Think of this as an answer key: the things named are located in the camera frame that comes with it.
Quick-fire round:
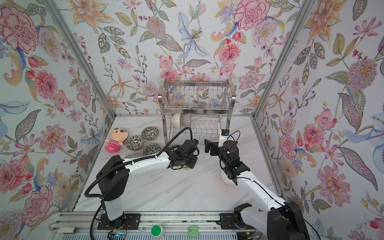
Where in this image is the orange white bowl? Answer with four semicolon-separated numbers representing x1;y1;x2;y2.
221;170;237;186

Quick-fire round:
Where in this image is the patterned bowl near doll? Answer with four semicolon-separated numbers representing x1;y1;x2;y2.
126;135;145;151

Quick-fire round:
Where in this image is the aluminium right corner post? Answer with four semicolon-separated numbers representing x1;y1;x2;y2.
253;0;314;121

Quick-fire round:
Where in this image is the pink plush doll toy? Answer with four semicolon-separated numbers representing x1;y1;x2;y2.
105;128;129;153

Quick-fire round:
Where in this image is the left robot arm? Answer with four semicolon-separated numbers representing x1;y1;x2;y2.
95;139;200;221

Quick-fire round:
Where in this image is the aluminium left corner post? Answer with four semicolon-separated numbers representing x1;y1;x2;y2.
42;0;117;120

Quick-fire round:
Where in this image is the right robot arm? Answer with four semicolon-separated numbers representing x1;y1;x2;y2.
205;140;310;240

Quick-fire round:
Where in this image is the green round button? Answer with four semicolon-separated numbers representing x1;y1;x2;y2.
151;225;165;238

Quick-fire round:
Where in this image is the stainless steel dish rack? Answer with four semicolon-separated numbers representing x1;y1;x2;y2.
157;78;237;143

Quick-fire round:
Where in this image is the aluminium corner post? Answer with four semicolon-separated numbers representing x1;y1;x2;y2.
42;0;117;120
253;0;314;121

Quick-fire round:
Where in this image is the patterned bowl front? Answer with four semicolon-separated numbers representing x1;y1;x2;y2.
143;143;162;156

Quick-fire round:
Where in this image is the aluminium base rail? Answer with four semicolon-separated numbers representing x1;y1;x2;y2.
48;212;267;240

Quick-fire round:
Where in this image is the cream bowl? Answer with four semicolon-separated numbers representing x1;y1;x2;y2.
171;113;182;129

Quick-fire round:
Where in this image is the patterned bowl far back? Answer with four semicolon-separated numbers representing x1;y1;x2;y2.
142;126;160;141

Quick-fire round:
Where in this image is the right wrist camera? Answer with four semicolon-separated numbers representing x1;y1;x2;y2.
218;129;230;148

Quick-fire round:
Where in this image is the purple bowl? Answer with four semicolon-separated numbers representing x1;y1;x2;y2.
182;114;192;128

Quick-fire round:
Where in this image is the light green square button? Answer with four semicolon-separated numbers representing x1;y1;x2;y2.
187;226;199;238

